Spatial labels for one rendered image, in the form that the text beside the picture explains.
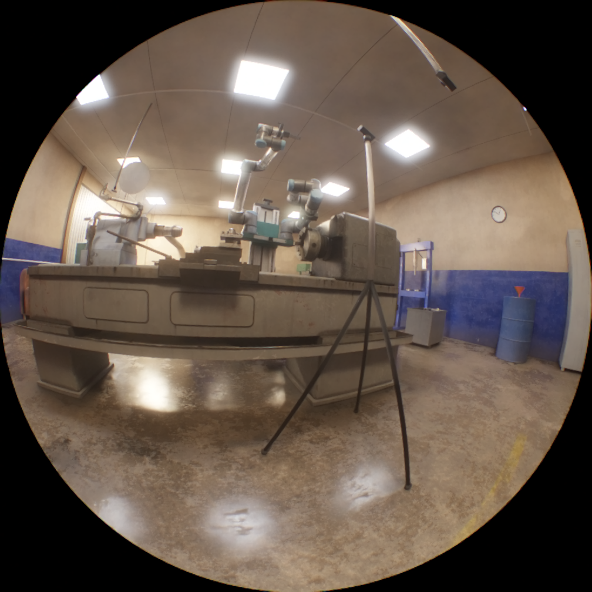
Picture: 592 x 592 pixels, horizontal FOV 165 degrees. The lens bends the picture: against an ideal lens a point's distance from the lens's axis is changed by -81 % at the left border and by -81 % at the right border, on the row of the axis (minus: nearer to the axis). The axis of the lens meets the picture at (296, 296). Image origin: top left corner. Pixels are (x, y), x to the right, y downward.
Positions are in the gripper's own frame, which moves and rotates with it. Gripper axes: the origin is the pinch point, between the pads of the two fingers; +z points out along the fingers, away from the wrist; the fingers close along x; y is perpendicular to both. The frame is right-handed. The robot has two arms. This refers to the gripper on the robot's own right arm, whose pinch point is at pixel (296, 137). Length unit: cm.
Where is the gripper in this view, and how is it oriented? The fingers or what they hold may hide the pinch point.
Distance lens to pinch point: 186.0
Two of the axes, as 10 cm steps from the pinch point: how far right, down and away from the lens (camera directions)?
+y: -2.9, 7.1, 6.4
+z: 9.3, 0.5, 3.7
